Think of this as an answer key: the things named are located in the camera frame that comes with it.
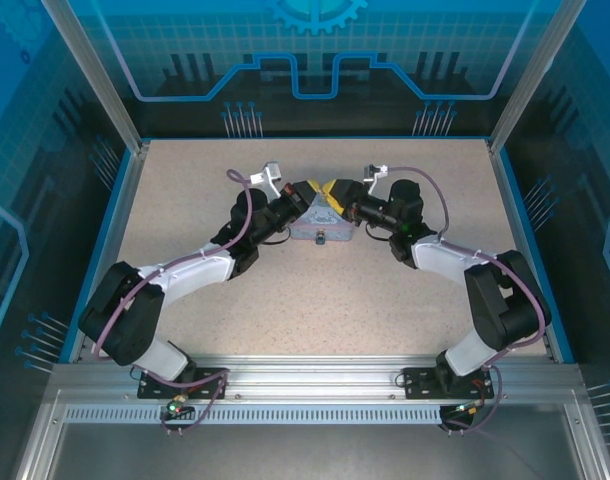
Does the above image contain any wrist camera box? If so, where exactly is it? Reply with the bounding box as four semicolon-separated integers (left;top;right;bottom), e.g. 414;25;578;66
249;160;285;197
363;163;390;197

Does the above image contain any grey slotted cable duct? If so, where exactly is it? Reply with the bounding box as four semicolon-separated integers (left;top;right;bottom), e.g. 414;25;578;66
64;405;444;426

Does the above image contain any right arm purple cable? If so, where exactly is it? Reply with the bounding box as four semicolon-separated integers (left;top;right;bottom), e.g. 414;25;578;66
387;165;546;436

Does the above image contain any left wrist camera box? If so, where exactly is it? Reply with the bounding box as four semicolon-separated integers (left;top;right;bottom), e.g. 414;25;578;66
249;160;285;197

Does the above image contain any aluminium frame post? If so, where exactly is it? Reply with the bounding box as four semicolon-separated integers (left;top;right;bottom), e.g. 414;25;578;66
487;0;586;154
40;0;151;154

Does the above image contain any blue table side rim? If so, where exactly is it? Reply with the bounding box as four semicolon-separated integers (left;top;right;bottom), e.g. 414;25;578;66
489;142;577;364
59;142;146;364

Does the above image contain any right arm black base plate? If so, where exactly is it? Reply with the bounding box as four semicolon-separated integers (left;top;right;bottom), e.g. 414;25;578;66
402;367;496;401

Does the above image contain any metal tray frame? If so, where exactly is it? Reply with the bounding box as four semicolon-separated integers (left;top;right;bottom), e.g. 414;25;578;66
14;389;609;480

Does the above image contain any cartoon print tin box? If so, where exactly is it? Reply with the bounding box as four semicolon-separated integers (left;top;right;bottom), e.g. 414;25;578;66
290;194;357;245

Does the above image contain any small led circuit board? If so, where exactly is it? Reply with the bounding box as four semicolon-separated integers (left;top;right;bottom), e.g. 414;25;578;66
454;399;487;419
167;394;194;420

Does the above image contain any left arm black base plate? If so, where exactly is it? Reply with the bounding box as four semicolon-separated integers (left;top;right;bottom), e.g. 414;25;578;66
137;367;230;401

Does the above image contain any aluminium mounting rail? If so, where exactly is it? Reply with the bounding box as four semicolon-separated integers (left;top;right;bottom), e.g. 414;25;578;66
49;355;586;407

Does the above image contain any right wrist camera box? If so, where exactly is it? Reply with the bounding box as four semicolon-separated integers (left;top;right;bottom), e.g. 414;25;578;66
363;163;390;197

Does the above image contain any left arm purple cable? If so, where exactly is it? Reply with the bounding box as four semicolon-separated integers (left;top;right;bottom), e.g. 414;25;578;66
92;168;251;436

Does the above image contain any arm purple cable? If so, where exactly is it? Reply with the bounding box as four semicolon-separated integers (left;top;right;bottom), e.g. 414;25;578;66
387;165;546;436
92;168;251;436

